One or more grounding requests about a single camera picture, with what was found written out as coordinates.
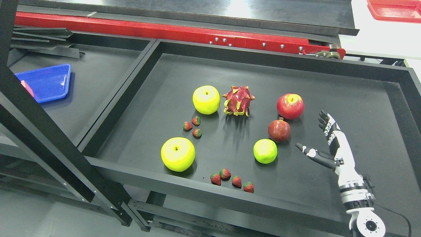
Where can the green apple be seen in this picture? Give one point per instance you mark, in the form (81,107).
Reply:
(265,151)

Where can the black metal shelf rack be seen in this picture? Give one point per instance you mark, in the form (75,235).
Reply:
(99,147)

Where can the red apple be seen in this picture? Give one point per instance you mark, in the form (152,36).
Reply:
(290,106)

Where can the red metal beam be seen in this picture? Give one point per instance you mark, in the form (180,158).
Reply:
(173,32)

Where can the dark red pomegranate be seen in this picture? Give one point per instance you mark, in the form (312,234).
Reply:
(279,130)

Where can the red tray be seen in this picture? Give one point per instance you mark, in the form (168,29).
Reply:
(395,10)

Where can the strawberry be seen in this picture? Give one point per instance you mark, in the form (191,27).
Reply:
(237,182)
(215,179)
(248,187)
(225,174)
(197,133)
(187,126)
(196,121)

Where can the yellow apple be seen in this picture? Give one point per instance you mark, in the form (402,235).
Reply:
(206,99)
(178,154)

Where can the strawberry upper bottom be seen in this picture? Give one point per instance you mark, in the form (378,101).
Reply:
(197,133)

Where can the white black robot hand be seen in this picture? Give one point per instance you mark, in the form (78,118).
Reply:
(340,158)

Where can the strawberry upper right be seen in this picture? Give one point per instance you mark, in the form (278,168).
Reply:
(196,121)

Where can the dragon fruit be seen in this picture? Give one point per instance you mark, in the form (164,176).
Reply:
(237,101)

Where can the blue plastic tray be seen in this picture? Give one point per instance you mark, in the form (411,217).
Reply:
(47,84)

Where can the yellow apple upper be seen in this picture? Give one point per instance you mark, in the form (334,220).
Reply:
(206,99)

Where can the strawberry upper left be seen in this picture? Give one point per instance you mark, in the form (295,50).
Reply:
(187,126)

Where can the yellow apple lower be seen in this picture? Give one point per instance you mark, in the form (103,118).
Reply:
(178,154)

